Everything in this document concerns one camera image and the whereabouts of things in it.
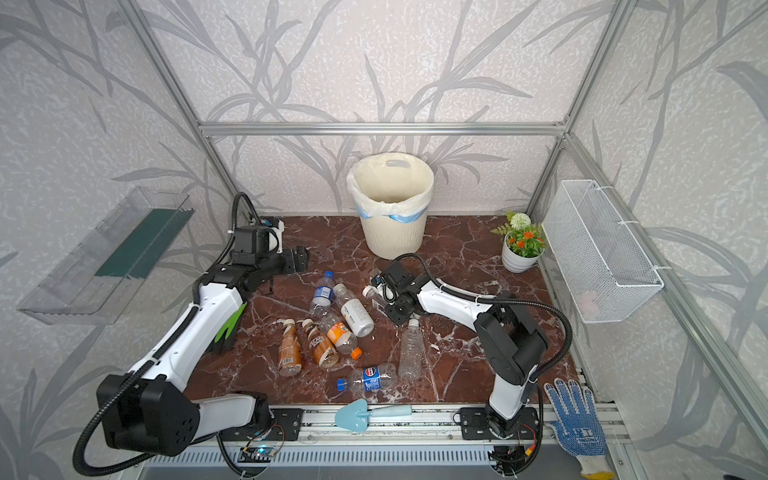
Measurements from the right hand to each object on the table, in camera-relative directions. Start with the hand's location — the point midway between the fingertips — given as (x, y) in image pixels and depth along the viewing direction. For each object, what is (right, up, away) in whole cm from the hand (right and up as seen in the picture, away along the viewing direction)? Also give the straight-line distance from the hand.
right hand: (396, 301), depth 91 cm
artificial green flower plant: (+39, +20, 0) cm, 44 cm away
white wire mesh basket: (+45, +14, -28) cm, 55 cm away
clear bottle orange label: (-16, -8, -7) cm, 19 cm away
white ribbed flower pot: (+40, +12, +7) cm, 42 cm away
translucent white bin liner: (-2, +38, +12) cm, 40 cm away
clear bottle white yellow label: (-12, -3, -4) cm, 13 cm away
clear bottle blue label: (-23, +2, +2) cm, 23 cm away
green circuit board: (-32, -32, -21) cm, 50 cm away
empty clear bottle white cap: (+5, -14, -4) cm, 15 cm away
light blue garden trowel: (-10, -25, -17) cm, 32 cm away
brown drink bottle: (-21, -11, -9) cm, 25 cm away
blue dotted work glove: (+46, -27, -19) cm, 56 cm away
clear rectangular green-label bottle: (-6, +1, +1) cm, 6 cm away
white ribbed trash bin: (-3, +19, +6) cm, 20 cm away
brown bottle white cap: (-29, -12, -10) cm, 33 cm away
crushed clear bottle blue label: (-7, -17, -16) cm, 24 cm away
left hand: (-27, +18, -9) cm, 34 cm away
